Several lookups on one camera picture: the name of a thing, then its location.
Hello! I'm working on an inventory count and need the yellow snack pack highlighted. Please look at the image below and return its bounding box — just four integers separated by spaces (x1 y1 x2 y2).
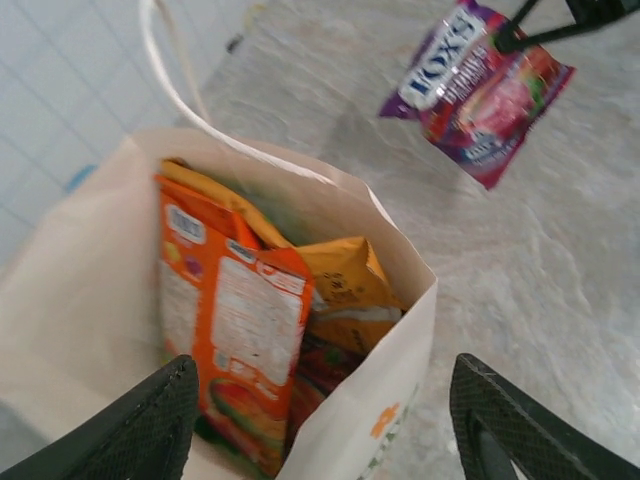
160 158 294 251

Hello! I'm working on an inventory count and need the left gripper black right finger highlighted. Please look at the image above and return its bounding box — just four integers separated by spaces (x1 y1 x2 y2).
448 352 640 480

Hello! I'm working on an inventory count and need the orange snack packet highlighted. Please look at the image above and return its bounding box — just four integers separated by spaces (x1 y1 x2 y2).
294 235 409 357

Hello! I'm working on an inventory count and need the orange Fox's candy pack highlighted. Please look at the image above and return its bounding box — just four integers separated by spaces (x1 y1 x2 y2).
154 173 315 479

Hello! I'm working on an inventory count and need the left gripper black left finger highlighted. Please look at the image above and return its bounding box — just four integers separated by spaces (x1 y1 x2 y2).
0 354 201 480

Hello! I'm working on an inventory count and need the cream paper bag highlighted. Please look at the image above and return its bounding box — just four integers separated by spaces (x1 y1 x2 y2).
0 0 440 480

